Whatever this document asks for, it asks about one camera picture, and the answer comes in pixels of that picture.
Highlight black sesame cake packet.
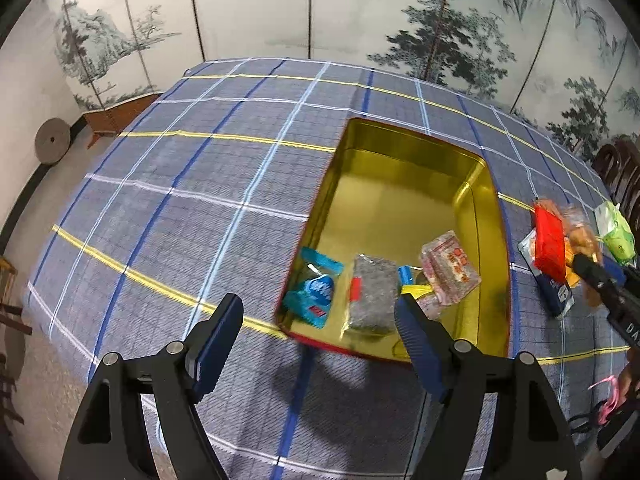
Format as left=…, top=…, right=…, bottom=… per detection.
left=419, top=231, right=482, bottom=306

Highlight orange snack packet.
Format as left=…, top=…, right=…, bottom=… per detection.
left=564, top=237, right=580, bottom=288

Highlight clear brown pastry packet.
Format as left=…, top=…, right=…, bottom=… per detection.
left=544, top=198, right=606, bottom=309

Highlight blue soda cracker packet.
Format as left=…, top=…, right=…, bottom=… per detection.
left=518, top=229, right=575, bottom=318

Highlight green tissue pack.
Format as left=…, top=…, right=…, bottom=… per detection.
left=594, top=200, right=636, bottom=264

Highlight red snack packet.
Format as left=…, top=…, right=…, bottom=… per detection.
left=534, top=200, right=566, bottom=284

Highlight dark wooden chair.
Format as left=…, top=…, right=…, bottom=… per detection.
left=592, top=136, right=639, bottom=222

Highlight blue yellow small candy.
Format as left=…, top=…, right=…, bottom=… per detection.
left=398, top=266, right=442, bottom=321

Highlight silver foil snack packet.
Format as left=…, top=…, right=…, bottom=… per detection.
left=345, top=254, right=399, bottom=336

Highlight gold and maroon toffee tin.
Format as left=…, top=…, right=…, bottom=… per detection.
left=276, top=118, right=511, bottom=363

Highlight painted folding screen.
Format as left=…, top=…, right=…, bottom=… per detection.
left=32, top=0, right=639, bottom=156

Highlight teal candy wrapper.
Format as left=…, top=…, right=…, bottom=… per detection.
left=283, top=247, right=344, bottom=328

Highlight blue plaid tablecloth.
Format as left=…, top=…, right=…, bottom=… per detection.
left=25, top=58, right=605, bottom=479

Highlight round stone millstone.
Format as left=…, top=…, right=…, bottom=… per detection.
left=34, top=117, right=70, bottom=166

